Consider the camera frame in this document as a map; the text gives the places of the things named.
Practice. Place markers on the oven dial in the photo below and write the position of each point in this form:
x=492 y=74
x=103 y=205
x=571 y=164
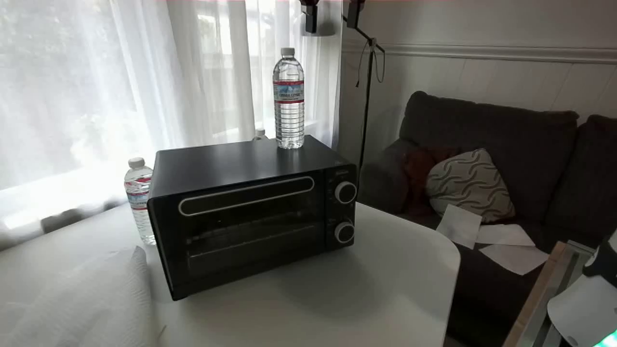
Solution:
x=346 y=191
x=344 y=232

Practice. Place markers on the black toaster oven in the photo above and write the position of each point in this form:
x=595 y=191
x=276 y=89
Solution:
x=228 y=211

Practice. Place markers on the water bottle on oven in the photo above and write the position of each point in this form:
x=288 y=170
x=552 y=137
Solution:
x=288 y=81

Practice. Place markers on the water bottle behind oven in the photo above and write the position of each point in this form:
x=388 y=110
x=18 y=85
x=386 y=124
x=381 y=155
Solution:
x=138 y=186

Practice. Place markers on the patterned beige cushion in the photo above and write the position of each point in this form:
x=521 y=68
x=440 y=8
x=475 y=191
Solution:
x=471 y=182

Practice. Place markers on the white sheer curtain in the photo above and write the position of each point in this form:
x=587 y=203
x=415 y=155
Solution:
x=86 y=85

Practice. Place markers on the dark grey sofa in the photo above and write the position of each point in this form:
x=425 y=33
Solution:
x=560 y=170

